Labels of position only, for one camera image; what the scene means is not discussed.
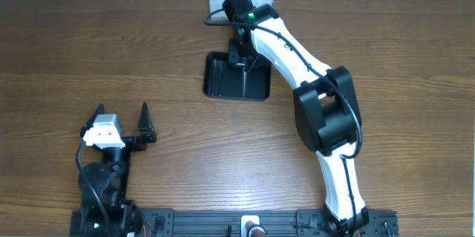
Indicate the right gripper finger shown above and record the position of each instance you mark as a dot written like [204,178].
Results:
[235,53]

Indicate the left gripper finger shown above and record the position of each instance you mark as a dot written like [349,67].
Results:
[91,120]
[146,125]

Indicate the mounting rail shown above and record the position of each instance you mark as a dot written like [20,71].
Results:
[208,224]

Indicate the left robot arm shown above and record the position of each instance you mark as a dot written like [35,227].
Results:
[98,181]

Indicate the clear test tube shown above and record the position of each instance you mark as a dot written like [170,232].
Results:
[245,84]
[219,79]

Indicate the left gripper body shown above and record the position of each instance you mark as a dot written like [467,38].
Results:
[135,143]

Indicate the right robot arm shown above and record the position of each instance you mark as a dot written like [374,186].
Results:
[282,51]

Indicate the black tray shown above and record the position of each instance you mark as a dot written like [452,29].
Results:
[222,84]

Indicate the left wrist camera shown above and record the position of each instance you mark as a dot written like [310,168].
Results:
[104,133]

